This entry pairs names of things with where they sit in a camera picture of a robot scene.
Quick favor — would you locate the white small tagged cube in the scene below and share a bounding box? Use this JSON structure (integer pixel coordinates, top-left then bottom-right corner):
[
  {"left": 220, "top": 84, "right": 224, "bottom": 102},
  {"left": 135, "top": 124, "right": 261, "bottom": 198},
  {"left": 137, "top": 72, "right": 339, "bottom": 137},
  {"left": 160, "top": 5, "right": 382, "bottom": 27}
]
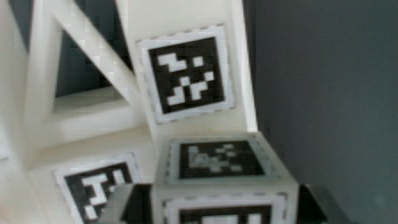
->
[{"left": 151, "top": 132, "right": 298, "bottom": 224}]

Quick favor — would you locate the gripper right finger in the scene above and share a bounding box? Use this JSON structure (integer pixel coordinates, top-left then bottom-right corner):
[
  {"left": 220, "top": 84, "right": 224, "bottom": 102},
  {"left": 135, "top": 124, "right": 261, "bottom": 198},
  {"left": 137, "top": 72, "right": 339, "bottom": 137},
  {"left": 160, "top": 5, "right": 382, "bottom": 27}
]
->
[{"left": 297, "top": 184, "right": 355, "bottom": 224}]

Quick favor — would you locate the white long front beam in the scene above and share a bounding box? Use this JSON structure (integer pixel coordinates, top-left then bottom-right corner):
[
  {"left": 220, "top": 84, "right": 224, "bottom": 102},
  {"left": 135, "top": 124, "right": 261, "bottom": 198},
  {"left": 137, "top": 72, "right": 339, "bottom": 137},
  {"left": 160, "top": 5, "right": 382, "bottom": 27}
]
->
[{"left": 28, "top": 131, "right": 156, "bottom": 224}]

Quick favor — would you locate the white chair backrest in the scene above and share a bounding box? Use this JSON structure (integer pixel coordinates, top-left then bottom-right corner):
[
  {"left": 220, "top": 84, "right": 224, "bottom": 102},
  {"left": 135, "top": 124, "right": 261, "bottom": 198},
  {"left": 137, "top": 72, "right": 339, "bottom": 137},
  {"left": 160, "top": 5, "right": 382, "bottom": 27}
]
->
[{"left": 0, "top": 0, "right": 256, "bottom": 161}]

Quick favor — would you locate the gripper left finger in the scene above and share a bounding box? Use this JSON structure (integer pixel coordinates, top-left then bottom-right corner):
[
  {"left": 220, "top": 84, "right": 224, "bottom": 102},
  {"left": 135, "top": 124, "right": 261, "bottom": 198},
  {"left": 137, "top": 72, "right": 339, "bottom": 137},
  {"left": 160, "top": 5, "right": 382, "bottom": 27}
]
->
[{"left": 96, "top": 184, "right": 153, "bottom": 224}]

